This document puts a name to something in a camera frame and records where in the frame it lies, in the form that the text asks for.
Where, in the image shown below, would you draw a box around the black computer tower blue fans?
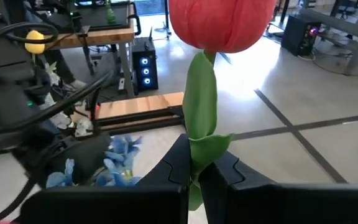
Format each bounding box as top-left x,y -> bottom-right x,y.
131,27 -> 160,93

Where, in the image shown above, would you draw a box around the black tray with handle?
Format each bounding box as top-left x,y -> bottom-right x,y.
47,1 -> 142,35

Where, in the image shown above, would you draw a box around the yellow artificial tulip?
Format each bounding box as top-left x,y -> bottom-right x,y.
24,29 -> 46,65

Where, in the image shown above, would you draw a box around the wooden workbench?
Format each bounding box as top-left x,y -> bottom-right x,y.
44,24 -> 142,99

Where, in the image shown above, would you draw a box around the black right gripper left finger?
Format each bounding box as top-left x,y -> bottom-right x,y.
19,133 -> 193,224

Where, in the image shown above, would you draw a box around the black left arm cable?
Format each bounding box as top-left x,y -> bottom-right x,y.
0,21 -> 114,134

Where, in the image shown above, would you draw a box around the blue artificial flower bunch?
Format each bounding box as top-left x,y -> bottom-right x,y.
45,134 -> 143,189

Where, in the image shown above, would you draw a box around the white artificial flower bunch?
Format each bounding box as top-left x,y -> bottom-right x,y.
38,60 -> 94,138

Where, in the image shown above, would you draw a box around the red artificial tulip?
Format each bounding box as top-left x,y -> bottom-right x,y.
168,0 -> 278,212

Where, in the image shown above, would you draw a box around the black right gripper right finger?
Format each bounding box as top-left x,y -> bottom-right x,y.
198,151 -> 358,224

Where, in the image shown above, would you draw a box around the green bottle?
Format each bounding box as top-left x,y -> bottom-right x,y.
105,1 -> 117,25

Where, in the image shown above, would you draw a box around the person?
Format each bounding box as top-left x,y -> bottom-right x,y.
23,0 -> 88,91

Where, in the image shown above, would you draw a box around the grey metal bench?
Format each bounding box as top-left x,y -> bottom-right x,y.
298,0 -> 358,77

